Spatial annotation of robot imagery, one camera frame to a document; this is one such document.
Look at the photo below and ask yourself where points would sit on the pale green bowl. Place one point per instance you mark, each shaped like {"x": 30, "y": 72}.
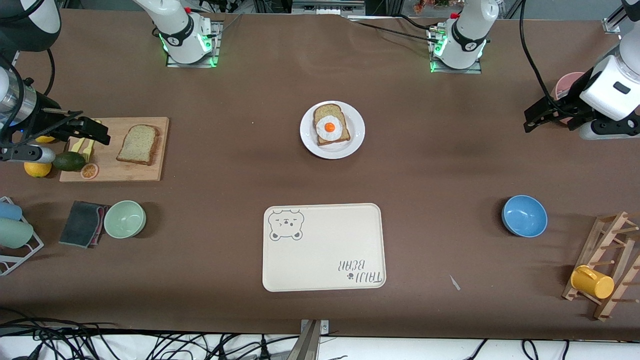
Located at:
{"x": 125, "y": 219}

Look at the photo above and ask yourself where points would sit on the light blue cup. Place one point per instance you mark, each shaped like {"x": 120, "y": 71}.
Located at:
{"x": 9, "y": 211}

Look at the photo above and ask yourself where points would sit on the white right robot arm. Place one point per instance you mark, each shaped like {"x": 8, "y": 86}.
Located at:
{"x": 180, "y": 35}

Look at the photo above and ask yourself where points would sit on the yellow lemon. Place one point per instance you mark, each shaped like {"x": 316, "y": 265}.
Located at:
{"x": 37, "y": 170}
{"x": 45, "y": 139}

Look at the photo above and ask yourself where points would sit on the metal table bracket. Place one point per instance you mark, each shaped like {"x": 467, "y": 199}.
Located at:
{"x": 307, "y": 342}

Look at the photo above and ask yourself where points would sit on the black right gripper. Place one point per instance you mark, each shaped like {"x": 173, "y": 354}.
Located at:
{"x": 44, "y": 121}

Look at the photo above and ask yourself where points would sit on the aluminium frame profile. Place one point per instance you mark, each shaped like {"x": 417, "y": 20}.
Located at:
{"x": 612, "y": 22}

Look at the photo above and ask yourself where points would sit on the pink bowl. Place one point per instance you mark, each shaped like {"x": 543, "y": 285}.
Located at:
{"x": 567, "y": 82}

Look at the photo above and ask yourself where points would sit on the brown bread slice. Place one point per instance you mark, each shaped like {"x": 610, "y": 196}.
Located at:
{"x": 325, "y": 110}
{"x": 138, "y": 145}

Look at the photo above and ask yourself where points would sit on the grey folded cloth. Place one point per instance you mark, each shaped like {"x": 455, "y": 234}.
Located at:
{"x": 80, "y": 222}

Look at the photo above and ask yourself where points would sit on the small grey tape scrap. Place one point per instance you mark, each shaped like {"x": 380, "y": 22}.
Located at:
{"x": 455, "y": 283}

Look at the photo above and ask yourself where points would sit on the dark green avocado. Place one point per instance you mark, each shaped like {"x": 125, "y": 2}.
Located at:
{"x": 69, "y": 161}

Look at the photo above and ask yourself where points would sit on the orange slice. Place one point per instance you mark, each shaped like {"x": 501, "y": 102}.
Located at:
{"x": 89, "y": 171}

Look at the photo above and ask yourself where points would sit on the fried egg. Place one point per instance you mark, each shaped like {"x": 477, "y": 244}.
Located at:
{"x": 329, "y": 127}

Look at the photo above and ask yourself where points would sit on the blue bowl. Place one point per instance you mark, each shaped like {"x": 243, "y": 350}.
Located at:
{"x": 525, "y": 216}

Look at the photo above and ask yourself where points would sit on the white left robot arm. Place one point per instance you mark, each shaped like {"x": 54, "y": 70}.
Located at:
{"x": 465, "y": 35}

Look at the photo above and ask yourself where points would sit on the yellow mug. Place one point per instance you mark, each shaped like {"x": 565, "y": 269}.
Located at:
{"x": 592, "y": 282}

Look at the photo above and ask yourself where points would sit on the yellow plastic fork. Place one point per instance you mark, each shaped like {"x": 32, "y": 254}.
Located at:
{"x": 89, "y": 150}

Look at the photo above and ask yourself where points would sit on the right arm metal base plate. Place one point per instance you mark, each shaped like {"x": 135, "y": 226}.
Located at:
{"x": 216, "y": 47}

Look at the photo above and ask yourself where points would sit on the white round plate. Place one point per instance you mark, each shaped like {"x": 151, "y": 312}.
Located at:
{"x": 355, "y": 140}

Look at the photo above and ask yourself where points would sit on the wooden cutting board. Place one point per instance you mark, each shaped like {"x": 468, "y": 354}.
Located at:
{"x": 135, "y": 172}

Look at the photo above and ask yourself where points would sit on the wooden peg rack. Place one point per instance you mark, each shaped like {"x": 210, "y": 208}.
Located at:
{"x": 612, "y": 235}

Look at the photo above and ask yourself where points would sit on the cream bear print tray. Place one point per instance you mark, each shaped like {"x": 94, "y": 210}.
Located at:
{"x": 325, "y": 255}

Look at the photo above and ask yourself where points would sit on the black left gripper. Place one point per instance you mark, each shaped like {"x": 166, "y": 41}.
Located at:
{"x": 568, "y": 103}

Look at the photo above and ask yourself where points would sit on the pale green cup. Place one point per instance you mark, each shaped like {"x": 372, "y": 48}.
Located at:
{"x": 14, "y": 233}

